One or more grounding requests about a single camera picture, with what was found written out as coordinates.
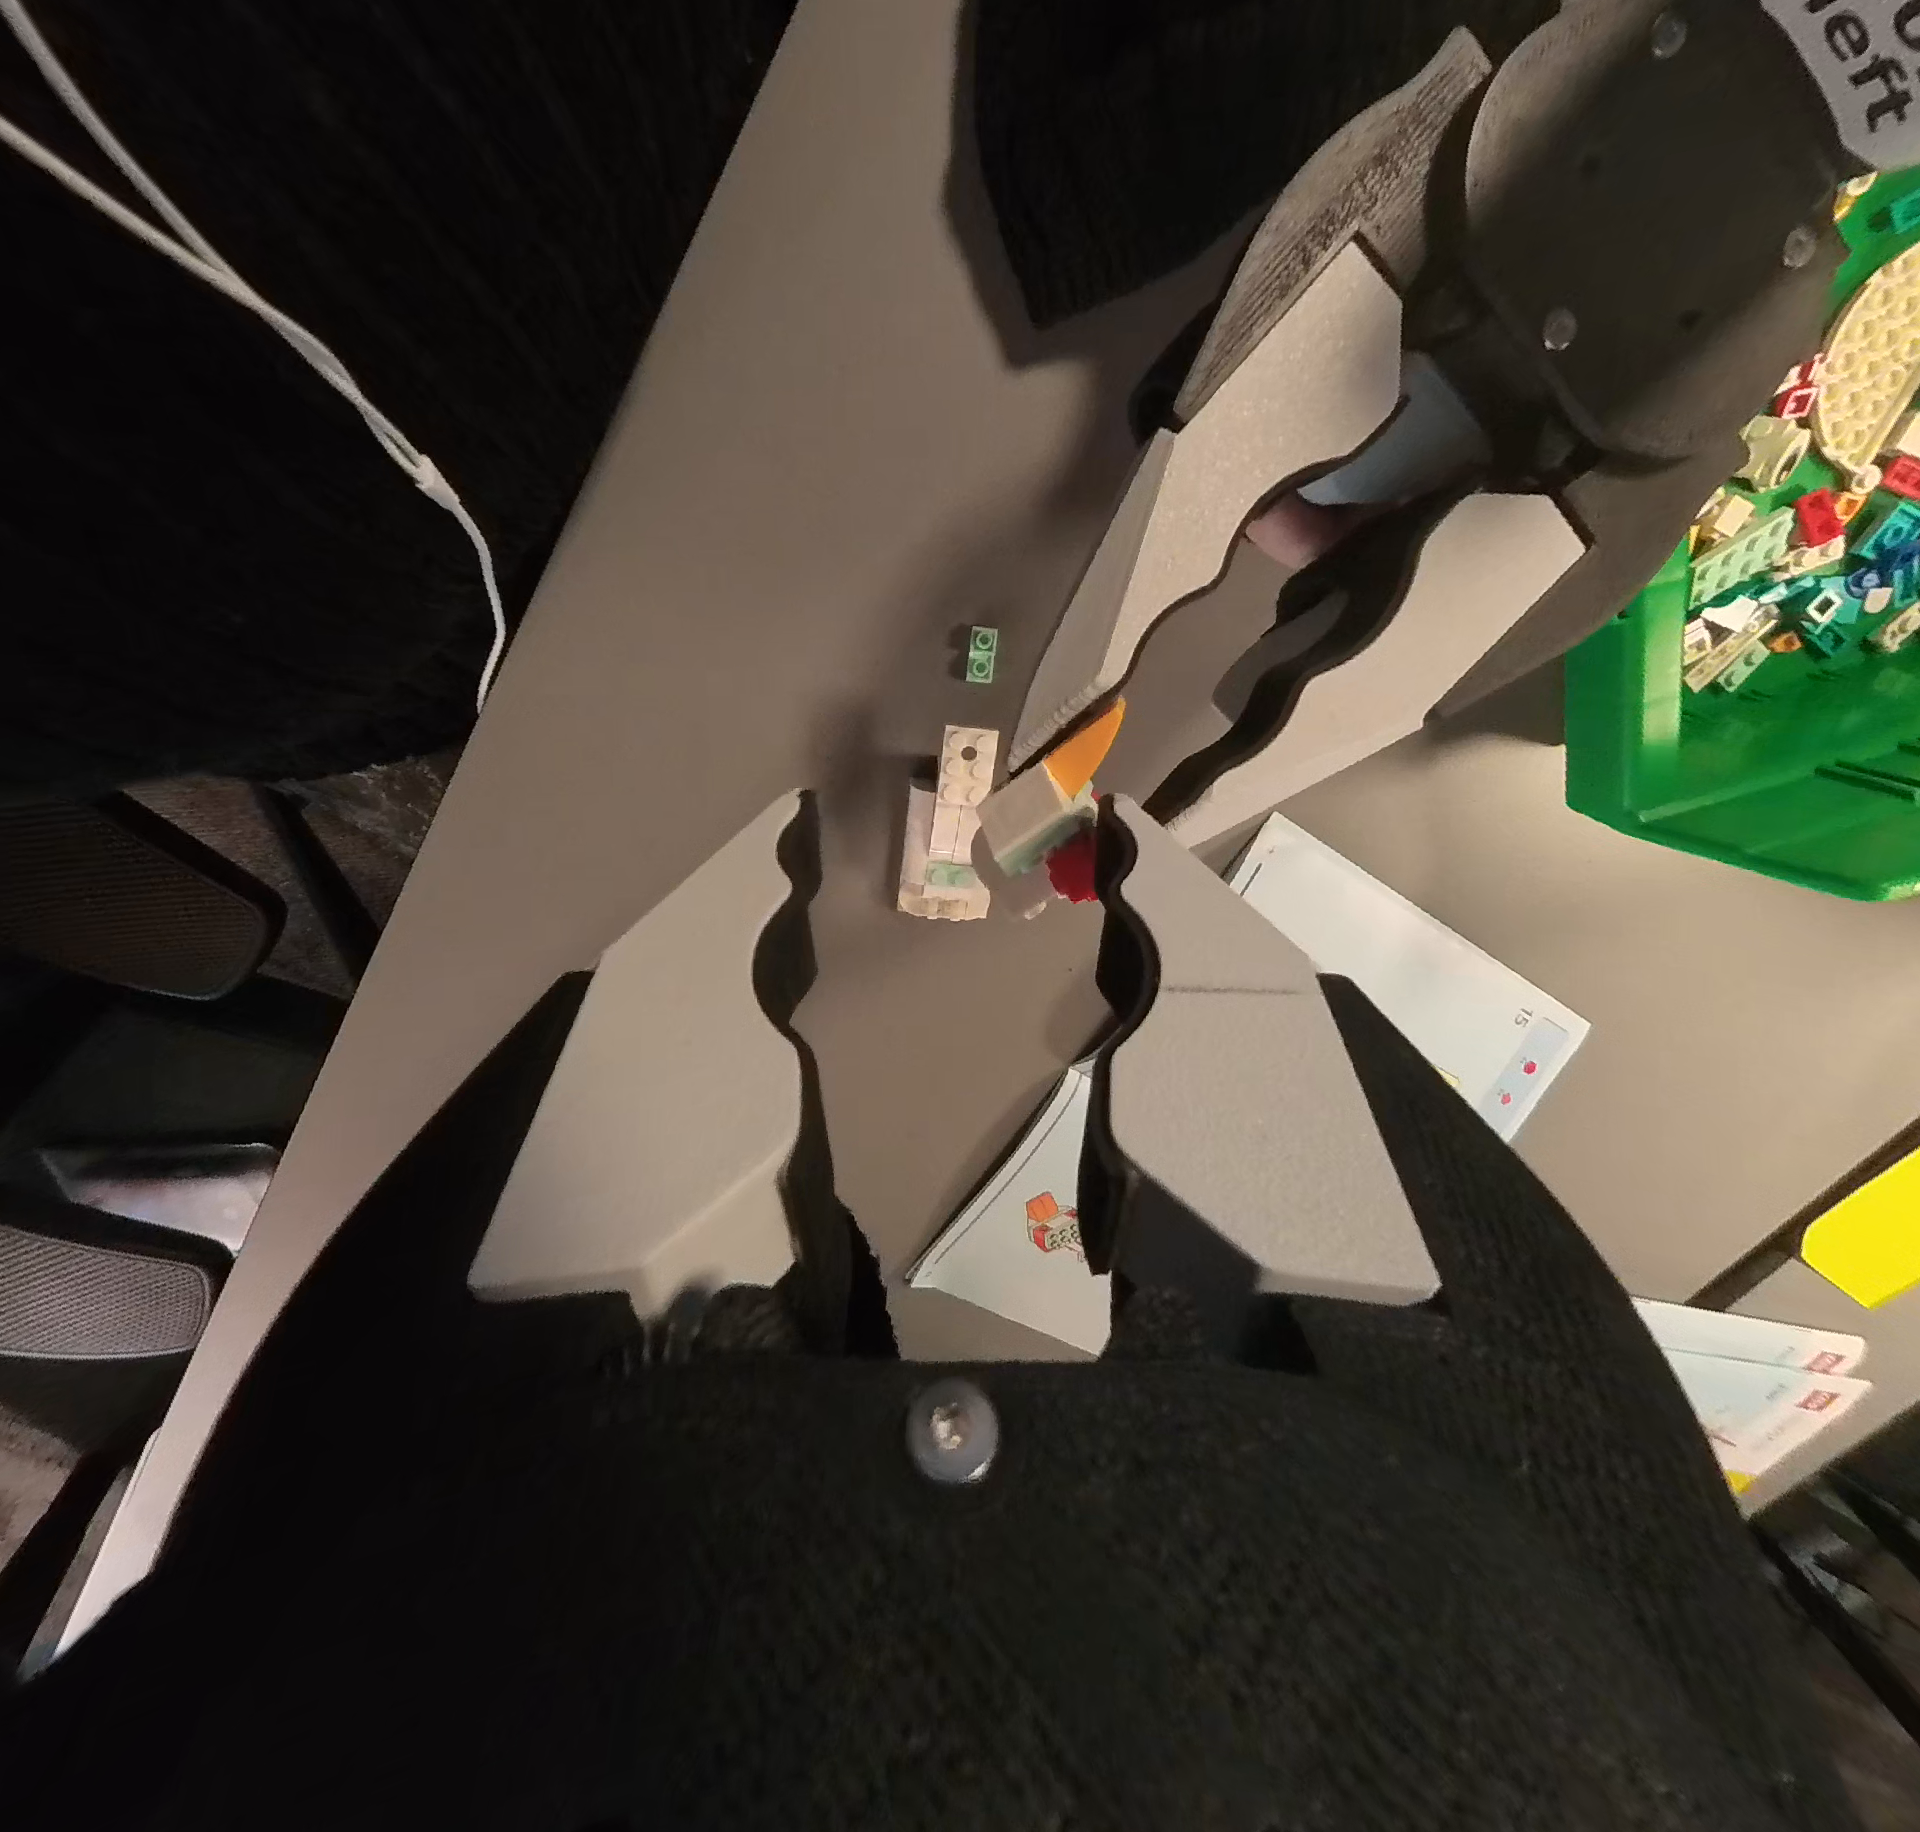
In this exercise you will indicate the green plastic bin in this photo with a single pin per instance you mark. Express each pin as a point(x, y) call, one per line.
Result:
point(1727, 766)

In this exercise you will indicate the person's left hand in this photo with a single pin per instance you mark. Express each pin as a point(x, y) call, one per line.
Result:
point(1297, 534)

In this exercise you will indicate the closed lego instruction booklet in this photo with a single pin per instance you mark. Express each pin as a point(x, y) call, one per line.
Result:
point(1755, 1337)
point(1801, 1425)

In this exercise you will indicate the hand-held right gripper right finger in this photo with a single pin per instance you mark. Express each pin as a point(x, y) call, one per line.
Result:
point(1277, 1127)

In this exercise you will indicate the yellow plastic piece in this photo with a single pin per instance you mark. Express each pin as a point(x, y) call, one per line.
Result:
point(1876, 1239)

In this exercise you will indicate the pile of loose lego pieces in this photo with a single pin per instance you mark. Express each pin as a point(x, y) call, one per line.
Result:
point(1801, 580)

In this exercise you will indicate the open lego instruction booklet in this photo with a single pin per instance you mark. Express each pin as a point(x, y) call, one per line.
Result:
point(1397, 962)

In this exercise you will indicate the black office chair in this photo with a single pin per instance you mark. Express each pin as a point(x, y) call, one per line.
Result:
point(133, 887)

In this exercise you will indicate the white flat lego assembly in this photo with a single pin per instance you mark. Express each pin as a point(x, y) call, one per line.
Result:
point(946, 849)

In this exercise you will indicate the tan oval lego plate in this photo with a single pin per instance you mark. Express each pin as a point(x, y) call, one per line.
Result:
point(1885, 362)

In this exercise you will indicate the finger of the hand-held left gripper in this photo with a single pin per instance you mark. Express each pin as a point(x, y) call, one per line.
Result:
point(1424, 616)
point(1200, 512)

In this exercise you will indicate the white red orange lego assembly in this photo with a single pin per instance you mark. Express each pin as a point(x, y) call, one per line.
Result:
point(1024, 823)

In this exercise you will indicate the person's black sweater torso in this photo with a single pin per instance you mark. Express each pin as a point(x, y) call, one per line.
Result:
point(300, 290)

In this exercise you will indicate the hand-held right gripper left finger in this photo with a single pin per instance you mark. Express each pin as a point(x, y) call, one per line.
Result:
point(648, 1114)

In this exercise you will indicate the small green lego piece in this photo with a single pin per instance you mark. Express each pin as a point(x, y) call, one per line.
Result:
point(983, 656)

